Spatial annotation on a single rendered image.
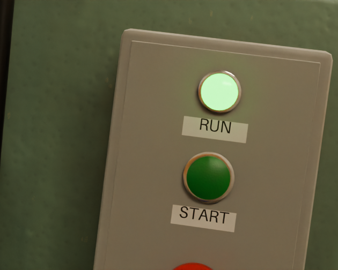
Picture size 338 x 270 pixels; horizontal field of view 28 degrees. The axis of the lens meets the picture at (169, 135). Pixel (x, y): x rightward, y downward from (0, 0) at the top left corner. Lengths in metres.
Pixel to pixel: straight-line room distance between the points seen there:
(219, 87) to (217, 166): 0.04
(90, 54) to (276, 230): 0.15
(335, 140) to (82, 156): 0.14
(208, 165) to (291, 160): 0.04
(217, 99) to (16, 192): 0.14
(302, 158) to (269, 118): 0.02
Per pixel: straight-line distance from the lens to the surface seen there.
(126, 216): 0.32
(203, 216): 0.32
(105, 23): 0.38
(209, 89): 0.31
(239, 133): 0.31
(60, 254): 0.40
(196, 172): 0.31
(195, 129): 0.31
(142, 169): 0.32
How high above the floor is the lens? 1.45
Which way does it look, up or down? 3 degrees down
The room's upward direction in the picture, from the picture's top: 7 degrees clockwise
